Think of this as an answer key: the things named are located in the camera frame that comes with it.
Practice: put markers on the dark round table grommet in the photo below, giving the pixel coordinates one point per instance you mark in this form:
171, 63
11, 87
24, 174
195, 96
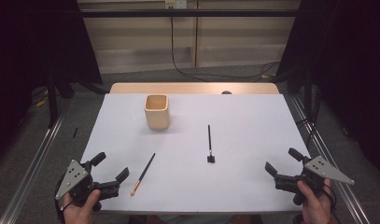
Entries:
226, 92

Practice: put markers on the person's left hand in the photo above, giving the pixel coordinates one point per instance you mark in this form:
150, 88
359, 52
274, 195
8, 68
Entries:
77, 211

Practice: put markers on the black curtain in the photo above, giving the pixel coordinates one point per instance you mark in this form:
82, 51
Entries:
29, 46
349, 46

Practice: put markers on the beige square cup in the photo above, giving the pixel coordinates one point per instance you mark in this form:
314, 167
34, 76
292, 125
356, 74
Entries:
156, 112

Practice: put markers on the yellow floor tape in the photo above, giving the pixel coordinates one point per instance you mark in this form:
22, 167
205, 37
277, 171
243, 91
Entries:
41, 102

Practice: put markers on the black stand post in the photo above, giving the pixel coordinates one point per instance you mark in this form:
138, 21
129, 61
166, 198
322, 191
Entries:
308, 93
52, 99

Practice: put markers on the small black floor piece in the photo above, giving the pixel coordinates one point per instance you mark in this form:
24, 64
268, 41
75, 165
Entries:
75, 132

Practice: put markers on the person's right hand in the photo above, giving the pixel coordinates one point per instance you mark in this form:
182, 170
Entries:
316, 207

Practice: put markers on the aluminium rail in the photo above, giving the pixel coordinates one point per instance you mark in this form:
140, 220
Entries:
354, 206
31, 169

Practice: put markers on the black horizontal frame bar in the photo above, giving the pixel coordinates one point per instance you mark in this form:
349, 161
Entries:
190, 13

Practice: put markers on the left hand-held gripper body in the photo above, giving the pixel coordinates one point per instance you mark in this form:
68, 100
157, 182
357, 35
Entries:
74, 179

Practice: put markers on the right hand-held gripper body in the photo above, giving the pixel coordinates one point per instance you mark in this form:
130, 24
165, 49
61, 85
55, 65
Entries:
321, 169

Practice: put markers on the wall socket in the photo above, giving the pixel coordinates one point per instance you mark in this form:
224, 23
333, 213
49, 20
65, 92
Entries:
175, 3

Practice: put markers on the white table mat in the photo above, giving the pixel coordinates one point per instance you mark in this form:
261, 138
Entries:
184, 174

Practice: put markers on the black brush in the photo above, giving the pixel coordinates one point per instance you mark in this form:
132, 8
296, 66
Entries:
209, 141

